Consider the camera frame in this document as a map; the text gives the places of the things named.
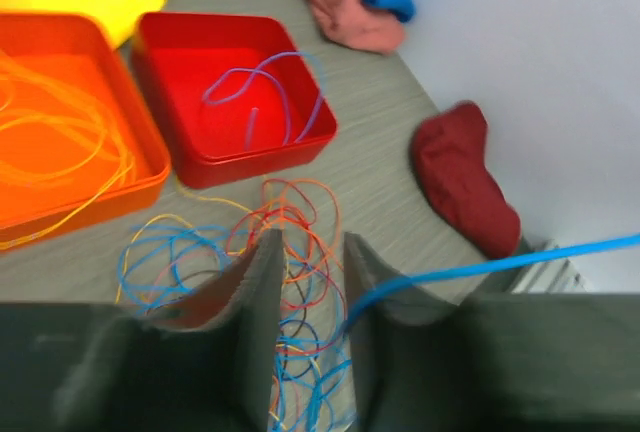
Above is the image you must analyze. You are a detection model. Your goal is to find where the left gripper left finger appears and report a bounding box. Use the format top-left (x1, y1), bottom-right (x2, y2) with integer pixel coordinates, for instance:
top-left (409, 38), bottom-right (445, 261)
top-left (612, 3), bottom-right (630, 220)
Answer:
top-left (1, 230), bottom-right (284, 431)

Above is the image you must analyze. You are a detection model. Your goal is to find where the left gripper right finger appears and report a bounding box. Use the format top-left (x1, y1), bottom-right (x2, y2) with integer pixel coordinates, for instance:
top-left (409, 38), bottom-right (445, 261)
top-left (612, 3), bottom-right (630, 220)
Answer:
top-left (342, 231), bottom-right (640, 432)

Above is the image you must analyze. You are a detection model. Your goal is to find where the blue wire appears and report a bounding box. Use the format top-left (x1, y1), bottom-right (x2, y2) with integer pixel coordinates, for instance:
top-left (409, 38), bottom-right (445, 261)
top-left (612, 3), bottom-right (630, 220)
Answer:
top-left (200, 50), bottom-right (329, 151)
top-left (344, 232), bottom-right (640, 333)

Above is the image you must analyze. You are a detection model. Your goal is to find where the yellow wire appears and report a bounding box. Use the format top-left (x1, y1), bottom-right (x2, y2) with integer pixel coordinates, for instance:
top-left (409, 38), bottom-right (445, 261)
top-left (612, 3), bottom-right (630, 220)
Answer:
top-left (0, 51), bottom-right (137, 188)

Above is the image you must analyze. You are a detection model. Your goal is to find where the dark red cloth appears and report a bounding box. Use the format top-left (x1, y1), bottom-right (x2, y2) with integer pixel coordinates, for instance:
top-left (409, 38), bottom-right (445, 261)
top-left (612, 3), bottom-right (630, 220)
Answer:
top-left (409, 101), bottom-right (521, 259)

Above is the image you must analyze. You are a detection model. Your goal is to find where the orange plastic box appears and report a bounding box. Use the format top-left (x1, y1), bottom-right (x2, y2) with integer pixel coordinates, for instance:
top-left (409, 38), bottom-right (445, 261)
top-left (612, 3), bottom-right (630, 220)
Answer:
top-left (1, 11), bottom-right (170, 251)

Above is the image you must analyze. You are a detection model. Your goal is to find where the red plastic box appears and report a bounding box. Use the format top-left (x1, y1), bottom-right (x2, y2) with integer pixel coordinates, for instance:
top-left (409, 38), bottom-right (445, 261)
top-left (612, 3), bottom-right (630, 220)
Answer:
top-left (131, 12), bottom-right (338, 189)

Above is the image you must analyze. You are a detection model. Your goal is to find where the pink cloth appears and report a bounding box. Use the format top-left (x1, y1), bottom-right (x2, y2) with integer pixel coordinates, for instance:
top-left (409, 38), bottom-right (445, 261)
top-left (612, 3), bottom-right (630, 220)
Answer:
top-left (306, 0), bottom-right (405, 54)

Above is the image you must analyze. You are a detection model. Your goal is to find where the tangled wire pile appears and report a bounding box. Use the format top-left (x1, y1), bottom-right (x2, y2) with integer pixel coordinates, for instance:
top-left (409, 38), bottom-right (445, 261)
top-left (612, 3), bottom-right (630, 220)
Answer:
top-left (114, 176), bottom-right (359, 432)

